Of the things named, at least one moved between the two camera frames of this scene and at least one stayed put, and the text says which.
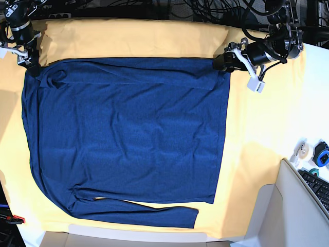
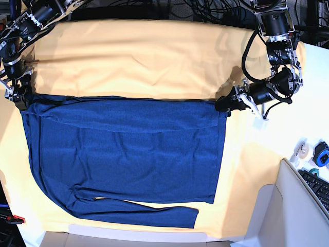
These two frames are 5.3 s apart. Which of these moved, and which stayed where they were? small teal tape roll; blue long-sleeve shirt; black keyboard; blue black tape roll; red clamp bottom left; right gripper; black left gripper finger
Moved: black left gripper finger; blue long-sleeve shirt; right gripper
Stayed: black keyboard; blue black tape roll; small teal tape roll; red clamp bottom left
